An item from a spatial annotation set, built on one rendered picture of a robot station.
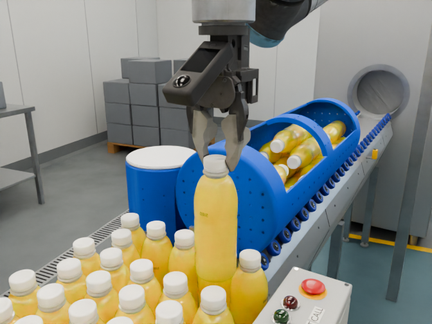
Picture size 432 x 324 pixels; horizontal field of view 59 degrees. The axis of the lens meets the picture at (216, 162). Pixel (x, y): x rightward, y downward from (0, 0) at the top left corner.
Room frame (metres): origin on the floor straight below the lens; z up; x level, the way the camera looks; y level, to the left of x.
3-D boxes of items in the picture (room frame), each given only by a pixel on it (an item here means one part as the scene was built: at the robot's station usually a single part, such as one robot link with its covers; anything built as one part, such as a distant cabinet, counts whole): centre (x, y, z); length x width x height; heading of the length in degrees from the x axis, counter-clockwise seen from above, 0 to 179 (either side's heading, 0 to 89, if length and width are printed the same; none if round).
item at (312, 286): (0.50, -0.15, 1.11); 0.04 x 0.04 x 0.01
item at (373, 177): (2.49, -1.10, 0.31); 0.06 x 0.06 x 0.63; 59
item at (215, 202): (0.56, 0.00, 1.19); 0.07 x 0.07 x 0.19
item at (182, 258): (0.67, 0.06, 0.99); 0.07 x 0.07 x 0.19
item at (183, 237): (0.67, 0.06, 1.09); 0.04 x 0.04 x 0.02
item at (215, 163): (0.56, 0.00, 1.29); 0.04 x 0.04 x 0.02
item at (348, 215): (2.56, -0.98, 0.31); 0.06 x 0.06 x 0.63; 59
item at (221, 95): (0.59, -0.01, 1.43); 0.09 x 0.08 x 0.12; 149
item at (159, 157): (1.41, 0.21, 1.03); 0.28 x 0.28 x 0.01
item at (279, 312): (0.44, -0.09, 1.11); 0.02 x 0.02 x 0.01
